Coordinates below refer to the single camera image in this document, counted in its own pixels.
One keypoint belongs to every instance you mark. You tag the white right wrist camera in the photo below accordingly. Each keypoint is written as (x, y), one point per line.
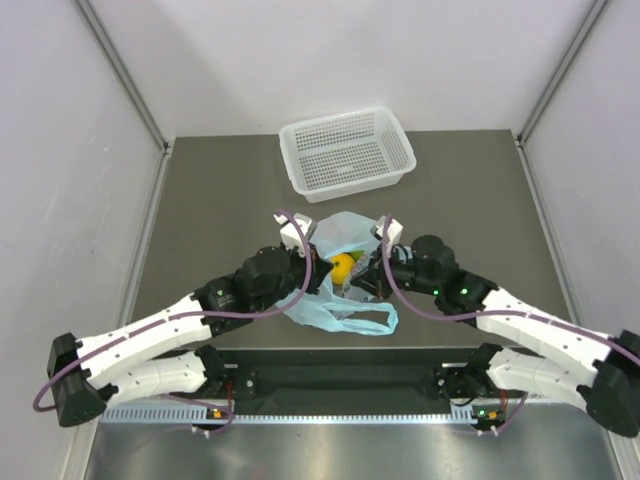
(388, 231)

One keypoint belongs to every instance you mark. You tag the green pear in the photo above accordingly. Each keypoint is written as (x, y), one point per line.
(356, 255)

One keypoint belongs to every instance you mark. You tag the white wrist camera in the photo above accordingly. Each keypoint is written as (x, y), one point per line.
(388, 231)
(296, 231)

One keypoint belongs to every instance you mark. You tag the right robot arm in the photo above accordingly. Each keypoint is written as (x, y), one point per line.
(592, 371)

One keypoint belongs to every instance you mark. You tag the white perforated plastic basket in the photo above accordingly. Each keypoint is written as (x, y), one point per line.
(345, 154)

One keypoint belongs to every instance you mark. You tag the dark grey table mat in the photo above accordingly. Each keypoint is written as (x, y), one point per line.
(469, 188)

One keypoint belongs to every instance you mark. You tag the right aluminium frame post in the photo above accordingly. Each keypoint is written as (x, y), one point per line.
(578, 40)

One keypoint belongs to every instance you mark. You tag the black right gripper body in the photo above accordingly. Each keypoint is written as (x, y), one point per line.
(402, 271)

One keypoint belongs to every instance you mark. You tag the light blue plastic bag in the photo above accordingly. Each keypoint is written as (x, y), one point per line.
(345, 308)

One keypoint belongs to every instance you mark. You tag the grey slotted cable duct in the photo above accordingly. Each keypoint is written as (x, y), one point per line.
(175, 414)

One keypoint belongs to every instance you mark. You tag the yellow orange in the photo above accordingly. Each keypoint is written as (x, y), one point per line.
(342, 266)

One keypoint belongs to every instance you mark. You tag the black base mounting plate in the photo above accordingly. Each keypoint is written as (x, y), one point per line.
(345, 381)

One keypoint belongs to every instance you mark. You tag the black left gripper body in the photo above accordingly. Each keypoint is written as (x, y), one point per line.
(296, 274)

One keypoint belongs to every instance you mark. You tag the left aluminium frame post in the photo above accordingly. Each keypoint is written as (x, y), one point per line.
(91, 19)

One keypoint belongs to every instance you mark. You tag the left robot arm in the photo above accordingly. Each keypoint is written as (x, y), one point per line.
(91, 374)

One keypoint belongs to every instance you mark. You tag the aluminium frame post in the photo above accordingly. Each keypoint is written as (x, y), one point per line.
(578, 40)
(91, 19)

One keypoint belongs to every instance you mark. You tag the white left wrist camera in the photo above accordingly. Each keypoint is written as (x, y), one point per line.
(296, 231)

